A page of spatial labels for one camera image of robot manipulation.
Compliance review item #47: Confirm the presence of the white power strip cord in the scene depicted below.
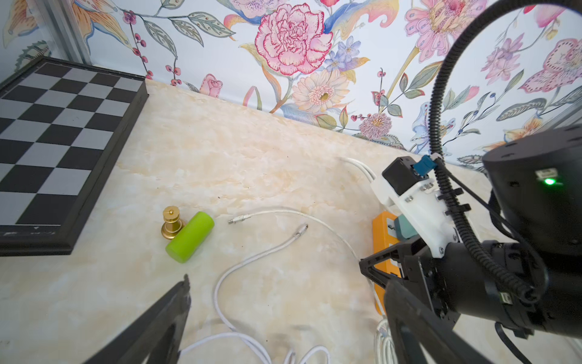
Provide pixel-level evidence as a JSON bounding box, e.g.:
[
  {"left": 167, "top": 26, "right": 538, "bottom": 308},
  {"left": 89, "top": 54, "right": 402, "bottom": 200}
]
[{"left": 338, "top": 155, "right": 378, "bottom": 180}]

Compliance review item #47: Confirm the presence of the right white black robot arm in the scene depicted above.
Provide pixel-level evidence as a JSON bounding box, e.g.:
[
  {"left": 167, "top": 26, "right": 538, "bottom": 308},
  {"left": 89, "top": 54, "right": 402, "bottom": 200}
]
[{"left": 359, "top": 1, "right": 581, "bottom": 338}]

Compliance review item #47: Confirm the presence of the black white checkerboard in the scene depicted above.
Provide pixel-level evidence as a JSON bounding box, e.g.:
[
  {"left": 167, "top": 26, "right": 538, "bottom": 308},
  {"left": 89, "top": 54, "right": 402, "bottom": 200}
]
[{"left": 1, "top": 56, "right": 149, "bottom": 256}]

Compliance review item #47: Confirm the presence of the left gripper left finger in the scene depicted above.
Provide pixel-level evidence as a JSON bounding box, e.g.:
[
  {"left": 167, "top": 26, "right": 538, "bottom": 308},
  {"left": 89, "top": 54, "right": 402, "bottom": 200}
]
[{"left": 86, "top": 275, "right": 191, "bottom": 363}]

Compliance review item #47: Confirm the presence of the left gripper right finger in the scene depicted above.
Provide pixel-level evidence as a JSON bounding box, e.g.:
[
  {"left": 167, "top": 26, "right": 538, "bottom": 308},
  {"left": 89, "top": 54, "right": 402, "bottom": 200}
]
[{"left": 384, "top": 280, "right": 489, "bottom": 363}]

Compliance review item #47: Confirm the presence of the orange power strip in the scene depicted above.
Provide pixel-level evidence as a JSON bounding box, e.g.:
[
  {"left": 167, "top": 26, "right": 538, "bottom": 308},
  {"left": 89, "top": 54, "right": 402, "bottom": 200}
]
[{"left": 371, "top": 210, "right": 403, "bottom": 315}]

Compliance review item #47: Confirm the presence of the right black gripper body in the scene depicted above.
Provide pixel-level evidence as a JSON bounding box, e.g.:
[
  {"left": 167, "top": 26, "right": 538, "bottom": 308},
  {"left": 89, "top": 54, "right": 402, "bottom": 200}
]
[{"left": 359, "top": 236, "right": 459, "bottom": 328}]

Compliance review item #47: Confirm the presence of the green small object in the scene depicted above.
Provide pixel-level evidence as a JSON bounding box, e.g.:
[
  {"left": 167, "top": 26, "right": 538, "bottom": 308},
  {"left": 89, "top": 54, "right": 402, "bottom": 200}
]
[{"left": 165, "top": 212, "right": 215, "bottom": 263}]

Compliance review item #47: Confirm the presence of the white USB charging cable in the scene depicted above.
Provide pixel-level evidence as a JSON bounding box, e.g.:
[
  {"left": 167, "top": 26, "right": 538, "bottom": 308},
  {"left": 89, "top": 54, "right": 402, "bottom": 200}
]
[{"left": 179, "top": 222, "right": 333, "bottom": 364}]

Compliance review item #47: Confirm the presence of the teal USB charger plug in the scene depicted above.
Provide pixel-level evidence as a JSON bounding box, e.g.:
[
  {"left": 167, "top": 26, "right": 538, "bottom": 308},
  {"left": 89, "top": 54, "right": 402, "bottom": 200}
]
[{"left": 394, "top": 215, "right": 418, "bottom": 241}]

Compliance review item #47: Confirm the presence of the small brass pawn piece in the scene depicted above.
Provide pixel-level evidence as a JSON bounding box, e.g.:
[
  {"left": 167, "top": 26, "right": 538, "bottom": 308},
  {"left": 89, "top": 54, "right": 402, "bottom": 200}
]
[{"left": 161, "top": 206, "right": 185, "bottom": 241}]

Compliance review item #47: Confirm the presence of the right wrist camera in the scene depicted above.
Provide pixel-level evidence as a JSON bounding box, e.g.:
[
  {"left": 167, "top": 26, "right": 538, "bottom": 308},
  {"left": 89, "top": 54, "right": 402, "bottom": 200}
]
[{"left": 371, "top": 156, "right": 460, "bottom": 259}]

